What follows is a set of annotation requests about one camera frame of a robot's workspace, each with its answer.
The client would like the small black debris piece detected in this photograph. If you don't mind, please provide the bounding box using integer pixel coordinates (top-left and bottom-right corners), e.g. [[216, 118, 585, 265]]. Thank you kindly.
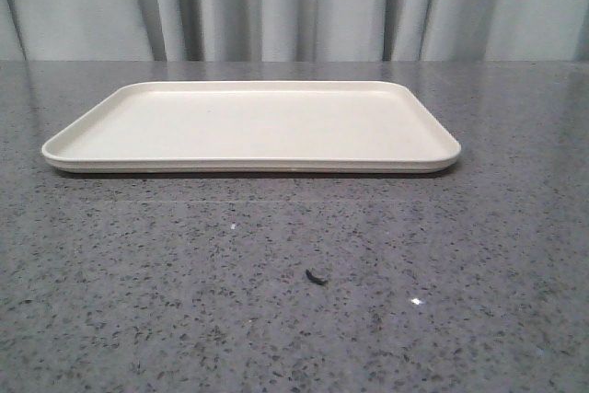
[[305, 270, 328, 286]]

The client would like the cream rectangular plastic tray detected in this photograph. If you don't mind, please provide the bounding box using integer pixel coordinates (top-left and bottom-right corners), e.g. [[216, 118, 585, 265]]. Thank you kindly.
[[41, 80, 461, 173]]

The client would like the pale green curtain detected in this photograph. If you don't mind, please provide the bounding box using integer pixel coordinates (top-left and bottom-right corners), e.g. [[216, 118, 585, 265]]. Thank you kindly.
[[1, 0, 588, 62]]

